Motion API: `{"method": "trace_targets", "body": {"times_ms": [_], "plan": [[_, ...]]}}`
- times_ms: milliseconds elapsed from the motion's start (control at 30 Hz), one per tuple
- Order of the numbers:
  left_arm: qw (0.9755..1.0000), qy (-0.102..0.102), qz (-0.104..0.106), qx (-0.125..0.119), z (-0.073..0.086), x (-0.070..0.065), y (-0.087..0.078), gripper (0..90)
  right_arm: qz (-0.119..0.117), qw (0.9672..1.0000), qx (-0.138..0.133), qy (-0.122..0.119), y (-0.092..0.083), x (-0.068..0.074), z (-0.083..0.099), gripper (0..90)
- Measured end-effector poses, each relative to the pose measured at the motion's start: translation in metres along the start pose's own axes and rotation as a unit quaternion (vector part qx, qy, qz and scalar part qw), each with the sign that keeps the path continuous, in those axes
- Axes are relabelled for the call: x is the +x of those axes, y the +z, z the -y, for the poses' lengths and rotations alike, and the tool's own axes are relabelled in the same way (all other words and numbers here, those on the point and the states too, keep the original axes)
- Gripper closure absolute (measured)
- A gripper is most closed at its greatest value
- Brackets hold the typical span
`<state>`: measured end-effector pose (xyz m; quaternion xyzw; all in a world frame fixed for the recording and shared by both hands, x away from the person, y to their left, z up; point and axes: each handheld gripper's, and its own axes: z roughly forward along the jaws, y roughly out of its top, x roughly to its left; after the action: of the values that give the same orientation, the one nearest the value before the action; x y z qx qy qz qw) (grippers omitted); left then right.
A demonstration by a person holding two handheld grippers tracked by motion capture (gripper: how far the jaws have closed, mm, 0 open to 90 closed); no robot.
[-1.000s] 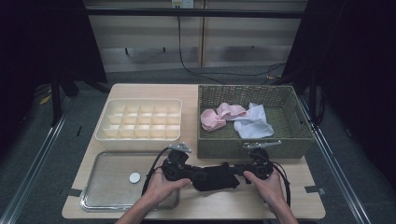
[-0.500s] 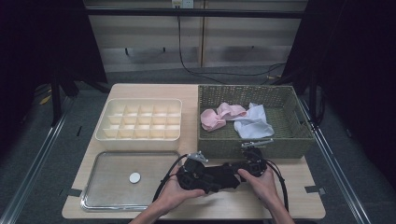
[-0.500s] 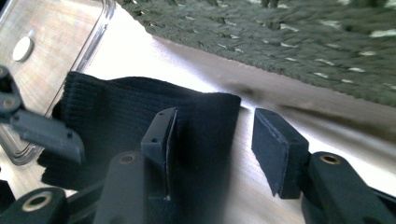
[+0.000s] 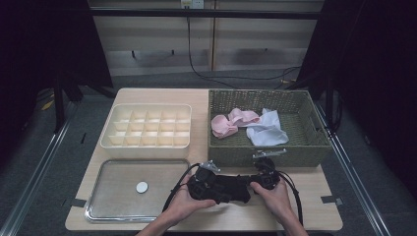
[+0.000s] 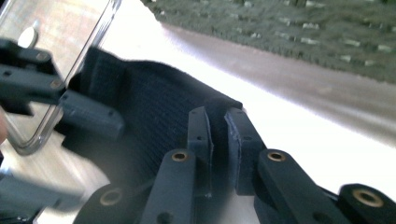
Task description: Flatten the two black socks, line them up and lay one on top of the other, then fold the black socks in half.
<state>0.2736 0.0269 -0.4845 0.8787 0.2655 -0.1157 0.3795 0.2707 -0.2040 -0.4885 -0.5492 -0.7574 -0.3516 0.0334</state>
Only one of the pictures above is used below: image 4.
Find cream divided storage box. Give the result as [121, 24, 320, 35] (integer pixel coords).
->
[99, 103, 193, 160]

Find black sock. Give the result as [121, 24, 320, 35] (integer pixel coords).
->
[209, 174, 262, 205]

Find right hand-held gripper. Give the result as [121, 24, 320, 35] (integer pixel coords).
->
[252, 147, 287, 191]

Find black curtain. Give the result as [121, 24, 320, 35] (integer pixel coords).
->
[296, 0, 417, 198]
[0, 0, 114, 165]

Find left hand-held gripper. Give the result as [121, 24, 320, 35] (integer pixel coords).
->
[187, 160, 221, 202]

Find white wall socket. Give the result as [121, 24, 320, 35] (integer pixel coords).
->
[180, 0, 205, 10]

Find black stand post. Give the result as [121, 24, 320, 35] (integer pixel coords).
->
[53, 73, 67, 133]
[324, 75, 336, 132]

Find right hand-held gripper cable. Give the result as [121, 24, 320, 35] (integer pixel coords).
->
[277, 169, 304, 227]

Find metal floor rail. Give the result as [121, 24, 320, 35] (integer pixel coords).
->
[0, 101, 79, 236]
[314, 101, 393, 236]

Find clear box lid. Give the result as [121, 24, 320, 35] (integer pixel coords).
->
[84, 158, 192, 223]

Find black wall cable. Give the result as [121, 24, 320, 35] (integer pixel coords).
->
[186, 16, 303, 90]

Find green woven basket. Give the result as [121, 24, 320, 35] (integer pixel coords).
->
[207, 88, 332, 168]

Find black crossbar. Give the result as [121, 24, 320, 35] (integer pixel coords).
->
[88, 8, 324, 20]

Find left hand-held gripper cable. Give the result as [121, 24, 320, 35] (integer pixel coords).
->
[161, 162, 202, 213]

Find hand-held gripper cable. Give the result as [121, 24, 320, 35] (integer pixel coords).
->
[161, 162, 202, 213]
[277, 169, 304, 227]

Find person's right hand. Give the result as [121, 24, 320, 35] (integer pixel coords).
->
[250, 181, 293, 225]

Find person's left hand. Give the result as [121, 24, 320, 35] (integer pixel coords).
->
[166, 174, 217, 224]

